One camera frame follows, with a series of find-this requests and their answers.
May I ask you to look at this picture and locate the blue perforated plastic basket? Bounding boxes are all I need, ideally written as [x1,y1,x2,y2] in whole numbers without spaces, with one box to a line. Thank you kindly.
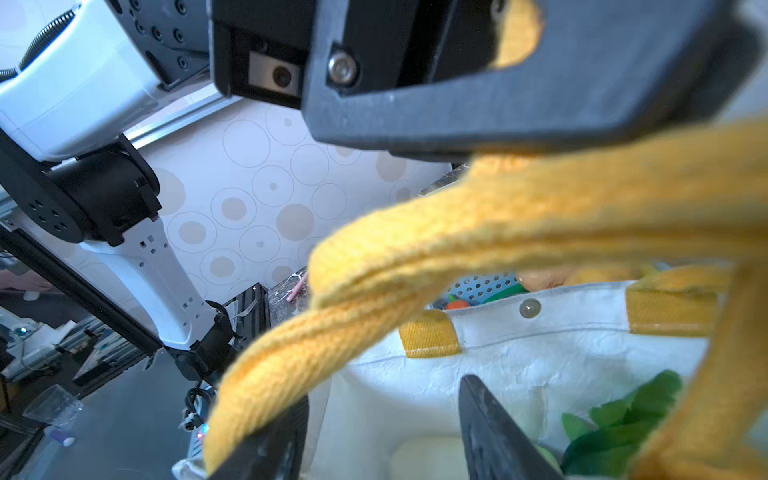
[431,272,528,309]

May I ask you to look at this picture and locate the black vertical frame post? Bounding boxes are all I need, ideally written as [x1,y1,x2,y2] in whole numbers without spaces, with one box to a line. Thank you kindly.
[1,226,162,355]

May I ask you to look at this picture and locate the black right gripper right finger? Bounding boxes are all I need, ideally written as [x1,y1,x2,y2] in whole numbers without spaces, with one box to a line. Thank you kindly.
[458,375,563,480]

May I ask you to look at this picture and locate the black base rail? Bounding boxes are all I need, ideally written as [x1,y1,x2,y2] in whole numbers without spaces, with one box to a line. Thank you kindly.
[227,283,270,352]

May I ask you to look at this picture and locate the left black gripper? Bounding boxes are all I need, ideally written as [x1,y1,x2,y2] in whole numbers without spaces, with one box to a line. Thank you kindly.
[208,1,419,109]

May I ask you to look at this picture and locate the pink handled spoon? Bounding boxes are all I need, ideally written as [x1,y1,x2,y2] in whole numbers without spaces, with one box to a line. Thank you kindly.
[286,273,308,303]

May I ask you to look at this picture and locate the white toy radish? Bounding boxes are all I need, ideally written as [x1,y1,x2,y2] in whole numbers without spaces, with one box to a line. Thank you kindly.
[390,370,683,479]

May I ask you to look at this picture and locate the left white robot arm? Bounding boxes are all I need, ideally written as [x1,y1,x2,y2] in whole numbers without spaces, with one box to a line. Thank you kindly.
[1,1,763,382]

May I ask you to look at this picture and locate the white grocery bag yellow handles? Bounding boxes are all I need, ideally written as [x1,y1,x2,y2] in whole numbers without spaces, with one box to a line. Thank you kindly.
[203,1,767,479]

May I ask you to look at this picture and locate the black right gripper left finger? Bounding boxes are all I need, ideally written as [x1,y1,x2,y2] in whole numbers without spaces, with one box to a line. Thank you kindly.
[208,395,309,480]

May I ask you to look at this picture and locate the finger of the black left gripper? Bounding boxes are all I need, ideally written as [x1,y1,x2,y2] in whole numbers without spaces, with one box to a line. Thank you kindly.
[301,1,759,162]

